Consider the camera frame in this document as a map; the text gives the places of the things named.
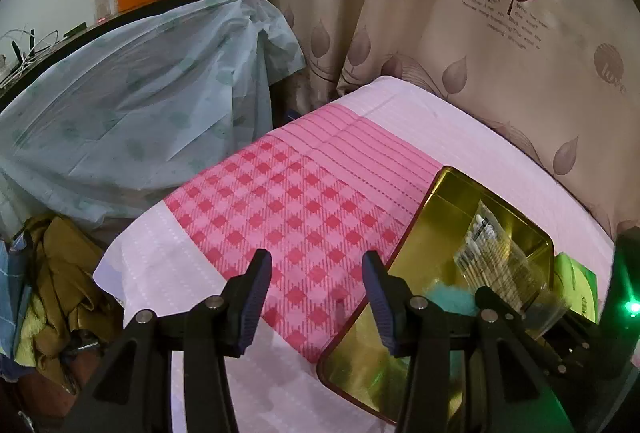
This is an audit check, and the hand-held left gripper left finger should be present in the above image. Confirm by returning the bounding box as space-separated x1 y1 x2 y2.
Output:
62 249 273 433

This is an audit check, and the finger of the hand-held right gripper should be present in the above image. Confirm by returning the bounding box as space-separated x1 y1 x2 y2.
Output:
542 313 632 381

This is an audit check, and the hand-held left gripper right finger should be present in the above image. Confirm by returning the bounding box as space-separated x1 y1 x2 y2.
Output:
362 250 576 433

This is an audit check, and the green tissue pack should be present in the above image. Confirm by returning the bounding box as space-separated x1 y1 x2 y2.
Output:
552 252 599 324

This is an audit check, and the teal cloth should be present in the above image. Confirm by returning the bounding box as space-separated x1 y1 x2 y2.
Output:
427 285 478 316

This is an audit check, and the gold tin box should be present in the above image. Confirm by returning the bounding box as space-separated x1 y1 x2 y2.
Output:
316 166 556 426

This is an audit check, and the clear cotton swab packet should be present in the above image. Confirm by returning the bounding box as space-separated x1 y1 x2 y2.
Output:
452 200 571 334

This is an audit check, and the pink checked blanket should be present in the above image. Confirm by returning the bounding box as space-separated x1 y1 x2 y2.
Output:
92 75 618 433

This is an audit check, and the brown cloth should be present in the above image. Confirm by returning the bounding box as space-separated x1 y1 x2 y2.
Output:
22 213 123 394

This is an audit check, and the yellow cloth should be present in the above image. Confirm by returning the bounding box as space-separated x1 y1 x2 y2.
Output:
15 298 51 359

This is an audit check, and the pale blue plastic cover sheet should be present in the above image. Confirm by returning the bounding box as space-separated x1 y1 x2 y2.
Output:
0 0 307 224

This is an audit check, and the blue checked cloth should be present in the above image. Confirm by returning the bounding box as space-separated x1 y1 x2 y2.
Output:
0 233 33 359

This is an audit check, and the beige leaf print curtain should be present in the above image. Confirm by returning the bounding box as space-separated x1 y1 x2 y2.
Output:
270 0 640 234

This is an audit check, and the bundle of cables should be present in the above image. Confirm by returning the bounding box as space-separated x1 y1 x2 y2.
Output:
0 28 61 86

